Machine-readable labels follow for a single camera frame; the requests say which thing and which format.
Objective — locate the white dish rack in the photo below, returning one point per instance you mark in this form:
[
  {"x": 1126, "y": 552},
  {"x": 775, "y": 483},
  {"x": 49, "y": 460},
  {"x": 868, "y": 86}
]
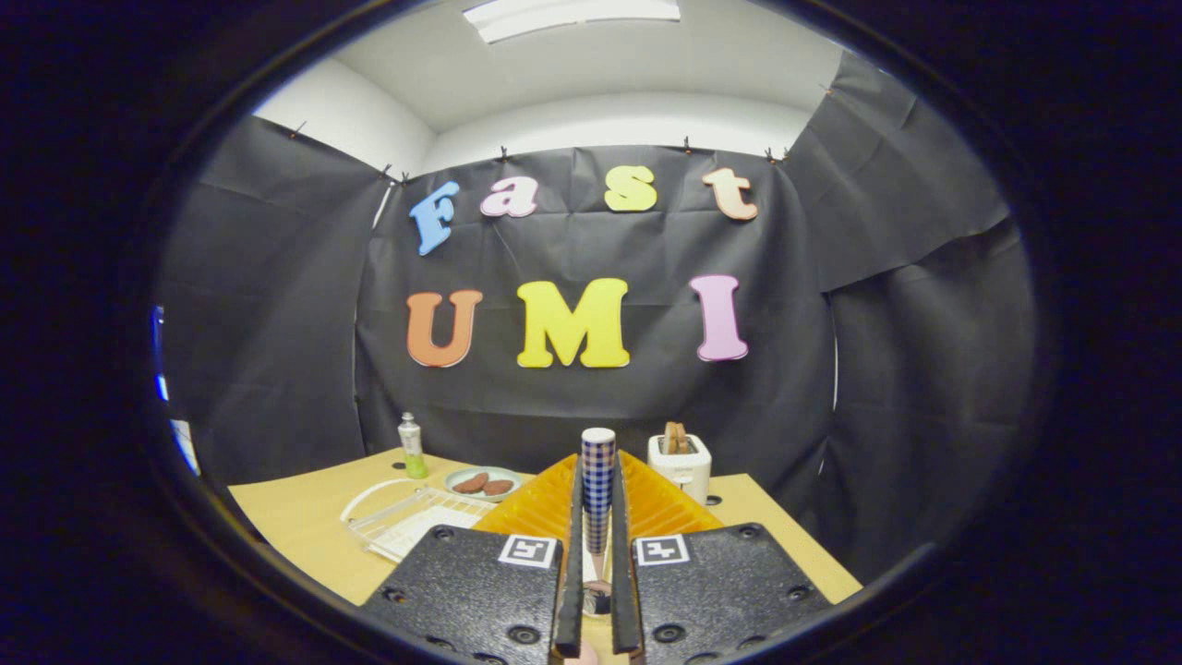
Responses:
[{"x": 416, "y": 531}]

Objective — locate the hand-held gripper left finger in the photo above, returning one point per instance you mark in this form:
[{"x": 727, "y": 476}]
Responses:
[{"x": 572, "y": 554}]

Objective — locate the brown toast slice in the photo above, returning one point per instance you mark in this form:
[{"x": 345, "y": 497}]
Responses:
[{"x": 675, "y": 436}]

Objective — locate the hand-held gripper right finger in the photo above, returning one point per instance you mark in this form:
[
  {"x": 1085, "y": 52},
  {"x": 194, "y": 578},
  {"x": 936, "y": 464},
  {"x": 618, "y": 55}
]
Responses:
[{"x": 623, "y": 554}]

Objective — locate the green white tube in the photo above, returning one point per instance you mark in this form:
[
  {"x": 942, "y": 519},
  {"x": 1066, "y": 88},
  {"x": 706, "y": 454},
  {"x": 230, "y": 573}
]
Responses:
[{"x": 412, "y": 453}]

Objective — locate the cream toaster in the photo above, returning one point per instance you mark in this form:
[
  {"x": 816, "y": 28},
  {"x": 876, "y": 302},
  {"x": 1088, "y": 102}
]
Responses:
[{"x": 683, "y": 466}]

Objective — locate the ceiling light panel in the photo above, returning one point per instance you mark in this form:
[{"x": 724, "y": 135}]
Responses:
[{"x": 572, "y": 14}]

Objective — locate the pale green plate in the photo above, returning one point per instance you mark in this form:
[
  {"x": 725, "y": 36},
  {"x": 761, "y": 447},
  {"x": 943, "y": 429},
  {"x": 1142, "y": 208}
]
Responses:
[{"x": 460, "y": 472}]

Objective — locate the black backdrop cloth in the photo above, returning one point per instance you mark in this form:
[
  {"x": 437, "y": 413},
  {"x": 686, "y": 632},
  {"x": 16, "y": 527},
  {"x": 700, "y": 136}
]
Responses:
[{"x": 877, "y": 369}]

